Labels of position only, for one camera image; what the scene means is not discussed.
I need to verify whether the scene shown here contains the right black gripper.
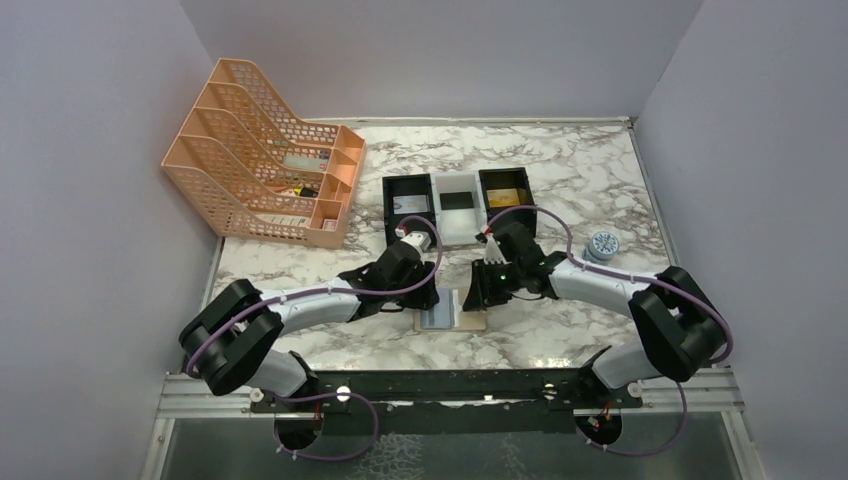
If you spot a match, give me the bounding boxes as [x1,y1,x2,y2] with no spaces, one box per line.
[463,257,524,310]

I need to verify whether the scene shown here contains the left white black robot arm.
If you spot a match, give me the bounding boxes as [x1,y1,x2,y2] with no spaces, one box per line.
[178,232,439,411]

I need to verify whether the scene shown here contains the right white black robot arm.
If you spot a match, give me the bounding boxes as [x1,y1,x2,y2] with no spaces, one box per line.
[462,223,730,407]

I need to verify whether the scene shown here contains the silver VIP card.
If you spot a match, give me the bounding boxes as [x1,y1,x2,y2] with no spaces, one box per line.
[392,195,430,215]

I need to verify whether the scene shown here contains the black card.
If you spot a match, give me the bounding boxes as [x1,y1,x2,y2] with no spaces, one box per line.
[439,191,475,210]

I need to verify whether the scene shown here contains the gold card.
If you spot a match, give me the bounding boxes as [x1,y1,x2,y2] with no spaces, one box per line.
[486,188,521,208]

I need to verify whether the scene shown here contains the black left tray bin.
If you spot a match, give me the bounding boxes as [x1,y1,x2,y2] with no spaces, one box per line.
[382,174,437,245]

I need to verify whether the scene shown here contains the black tray bin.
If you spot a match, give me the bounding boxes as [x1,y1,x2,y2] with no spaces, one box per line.
[473,167,536,241]
[382,174,437,245]

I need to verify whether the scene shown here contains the white middle tray bin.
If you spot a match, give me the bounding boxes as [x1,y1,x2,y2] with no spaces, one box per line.
[431,171,487,246]

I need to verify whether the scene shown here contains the black right tray bin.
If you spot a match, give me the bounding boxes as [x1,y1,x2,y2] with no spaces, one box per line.
[473,167,536,241]

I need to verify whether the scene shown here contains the items in organizer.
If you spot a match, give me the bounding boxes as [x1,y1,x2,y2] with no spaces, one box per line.
[245,136,332,226]

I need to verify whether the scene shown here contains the blue white round tin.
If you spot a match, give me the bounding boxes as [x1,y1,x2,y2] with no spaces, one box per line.
[582,231,620,265]

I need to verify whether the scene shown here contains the peach plastic file organizer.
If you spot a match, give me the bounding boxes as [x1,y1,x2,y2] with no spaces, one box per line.
[162,58,366,249]

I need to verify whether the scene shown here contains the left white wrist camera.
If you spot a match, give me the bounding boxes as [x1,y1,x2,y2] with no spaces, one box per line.
[395,228,431,254]

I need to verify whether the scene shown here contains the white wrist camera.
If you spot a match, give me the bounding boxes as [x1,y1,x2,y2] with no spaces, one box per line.
[476,232,507,265]
[395,228,431,254]

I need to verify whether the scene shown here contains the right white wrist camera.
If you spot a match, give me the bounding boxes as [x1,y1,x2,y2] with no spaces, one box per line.
[476,232,507,265]

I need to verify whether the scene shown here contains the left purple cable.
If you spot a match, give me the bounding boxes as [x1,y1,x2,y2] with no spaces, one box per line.
[185,215,444,379]

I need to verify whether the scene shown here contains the purple cable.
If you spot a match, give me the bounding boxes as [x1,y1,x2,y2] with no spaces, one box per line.
[483,204,735,366]
[185,215,444,379]

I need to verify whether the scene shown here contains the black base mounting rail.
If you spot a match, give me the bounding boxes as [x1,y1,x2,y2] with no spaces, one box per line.
[250,368,643,436]

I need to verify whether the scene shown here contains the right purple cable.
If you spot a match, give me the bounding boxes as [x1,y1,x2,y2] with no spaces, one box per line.
[483,204,735,366]

